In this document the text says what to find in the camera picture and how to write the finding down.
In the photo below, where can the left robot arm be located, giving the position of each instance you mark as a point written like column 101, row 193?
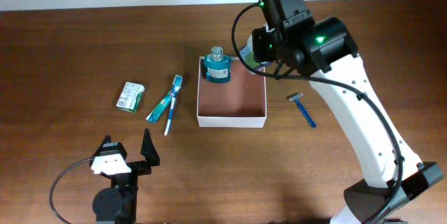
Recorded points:
column 118, row 202

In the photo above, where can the blue white toothbrush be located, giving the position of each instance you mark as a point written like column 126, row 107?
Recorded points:
column 177, row 82

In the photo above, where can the blue disposable razor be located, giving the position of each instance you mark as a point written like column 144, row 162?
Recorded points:
column 296, row 98

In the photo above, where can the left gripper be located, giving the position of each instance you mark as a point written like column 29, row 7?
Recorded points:
column 150, row 155

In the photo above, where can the green white soap packet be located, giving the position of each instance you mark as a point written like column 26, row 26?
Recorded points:
column 130, row 97

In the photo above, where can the green toothpaste tube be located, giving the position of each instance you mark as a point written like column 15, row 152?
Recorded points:
column 164, row 104

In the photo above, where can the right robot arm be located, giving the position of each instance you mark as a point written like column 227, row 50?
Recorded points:
column 325, row 55

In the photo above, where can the blue mouthwash bottle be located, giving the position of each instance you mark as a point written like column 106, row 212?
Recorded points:
column 217, row 66

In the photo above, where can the white cardboard box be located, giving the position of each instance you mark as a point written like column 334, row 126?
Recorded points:
column 239, row 103

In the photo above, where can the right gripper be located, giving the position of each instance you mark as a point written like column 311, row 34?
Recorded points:
column 261, row 50

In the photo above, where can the clear pump soap bottle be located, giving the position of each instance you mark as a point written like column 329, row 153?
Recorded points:
column 247, row 53

